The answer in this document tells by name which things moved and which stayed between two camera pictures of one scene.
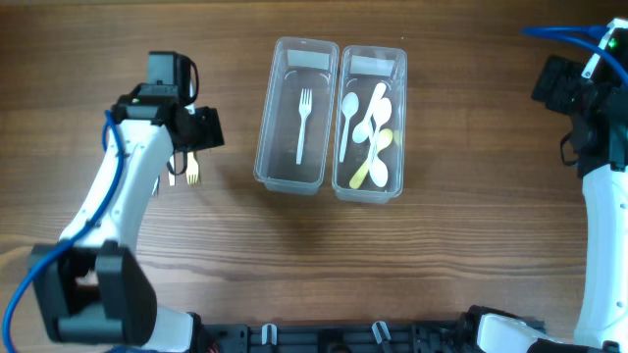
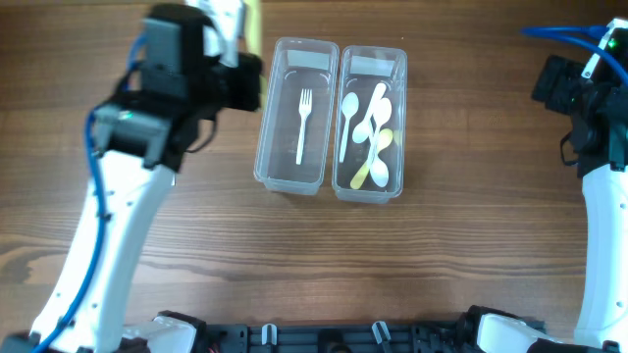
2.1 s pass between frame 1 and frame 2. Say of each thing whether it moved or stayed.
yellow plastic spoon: stayed
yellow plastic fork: moved
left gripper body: moved
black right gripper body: stayed
